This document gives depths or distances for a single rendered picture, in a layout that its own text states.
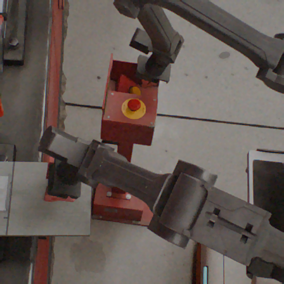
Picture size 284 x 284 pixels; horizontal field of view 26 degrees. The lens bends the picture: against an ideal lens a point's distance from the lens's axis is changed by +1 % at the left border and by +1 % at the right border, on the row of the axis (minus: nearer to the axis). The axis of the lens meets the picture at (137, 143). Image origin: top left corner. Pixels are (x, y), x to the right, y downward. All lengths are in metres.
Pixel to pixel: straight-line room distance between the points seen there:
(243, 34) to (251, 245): 0.58
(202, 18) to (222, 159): 1.46
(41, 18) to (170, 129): 1.02
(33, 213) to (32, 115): 0.36
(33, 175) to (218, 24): 0.54
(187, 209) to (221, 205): 0.04
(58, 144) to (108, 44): 1.76
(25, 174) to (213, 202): 0.72
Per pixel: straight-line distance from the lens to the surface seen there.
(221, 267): 2.15
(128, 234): 2.44
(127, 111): 1.77
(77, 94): 2.73
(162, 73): 1.76
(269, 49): 1.31
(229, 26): 1.26
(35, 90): 1.70
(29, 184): 1.42
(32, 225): 1.38
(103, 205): 2.35
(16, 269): 1.48
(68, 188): 1.29
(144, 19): 1.39
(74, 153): 1.19
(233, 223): 0.80
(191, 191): 0.80
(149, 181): 0.89
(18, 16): 1.81
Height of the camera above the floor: 2.28
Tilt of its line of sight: 61 degrees down
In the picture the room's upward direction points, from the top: 10 degrees clockwise
